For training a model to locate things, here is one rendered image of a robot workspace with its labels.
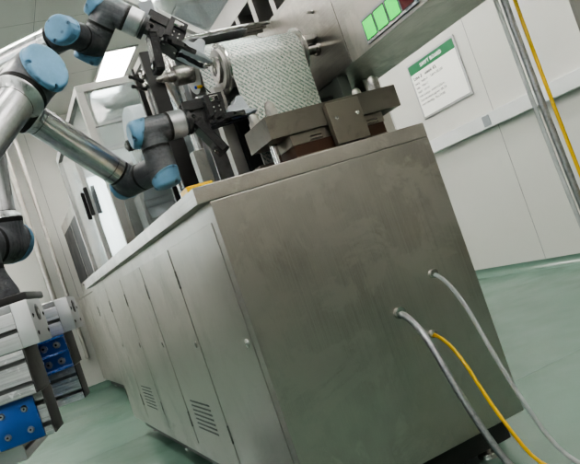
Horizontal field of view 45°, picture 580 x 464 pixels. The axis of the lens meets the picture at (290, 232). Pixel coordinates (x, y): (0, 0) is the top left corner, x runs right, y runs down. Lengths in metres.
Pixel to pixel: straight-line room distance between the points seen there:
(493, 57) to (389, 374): 3.56
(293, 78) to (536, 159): 3.09
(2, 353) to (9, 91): 0.55
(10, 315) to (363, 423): 0.83
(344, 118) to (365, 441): 0.80
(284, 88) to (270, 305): 0.70
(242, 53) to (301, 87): 0.19
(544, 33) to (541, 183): 0.98
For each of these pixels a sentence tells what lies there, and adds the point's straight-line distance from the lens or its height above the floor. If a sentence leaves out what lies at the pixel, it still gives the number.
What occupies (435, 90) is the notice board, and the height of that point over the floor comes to 1.49.
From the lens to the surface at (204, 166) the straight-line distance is 2.67.
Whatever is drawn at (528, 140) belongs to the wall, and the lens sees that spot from 4.94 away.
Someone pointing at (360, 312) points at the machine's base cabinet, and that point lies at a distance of 1.70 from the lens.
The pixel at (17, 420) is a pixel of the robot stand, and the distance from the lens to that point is 1.52.
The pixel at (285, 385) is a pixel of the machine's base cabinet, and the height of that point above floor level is 0.41.
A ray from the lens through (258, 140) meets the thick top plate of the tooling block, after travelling 1.82.
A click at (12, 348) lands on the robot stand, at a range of 1.47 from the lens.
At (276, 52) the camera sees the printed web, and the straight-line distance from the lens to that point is 2.06.
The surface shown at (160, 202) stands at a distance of 2.91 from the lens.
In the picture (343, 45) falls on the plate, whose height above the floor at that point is 1.20.
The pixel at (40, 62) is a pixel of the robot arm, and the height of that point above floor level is 1.26.
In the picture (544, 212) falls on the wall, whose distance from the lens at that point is 5.01.
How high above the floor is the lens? 0.70
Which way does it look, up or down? 1 degrees up
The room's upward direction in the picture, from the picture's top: 19 degrees counter-clockwise
